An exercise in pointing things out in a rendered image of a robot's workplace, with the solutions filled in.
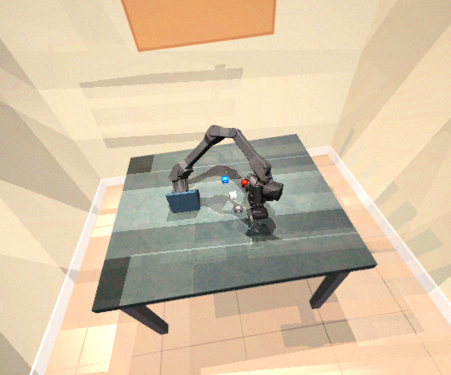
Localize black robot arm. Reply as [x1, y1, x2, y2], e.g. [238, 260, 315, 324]
[168, 124, 284, 204]

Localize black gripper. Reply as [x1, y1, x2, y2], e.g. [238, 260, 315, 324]
[245, 184, 269, 221]

